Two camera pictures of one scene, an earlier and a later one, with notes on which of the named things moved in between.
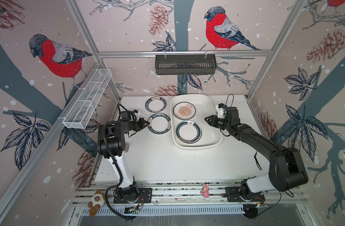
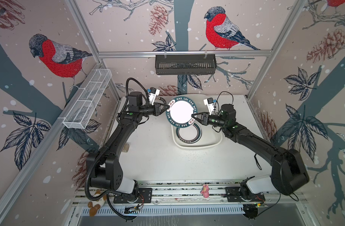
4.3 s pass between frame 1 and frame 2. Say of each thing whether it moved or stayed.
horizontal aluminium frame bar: stayed
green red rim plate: stayed
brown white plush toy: stayed
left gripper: moved
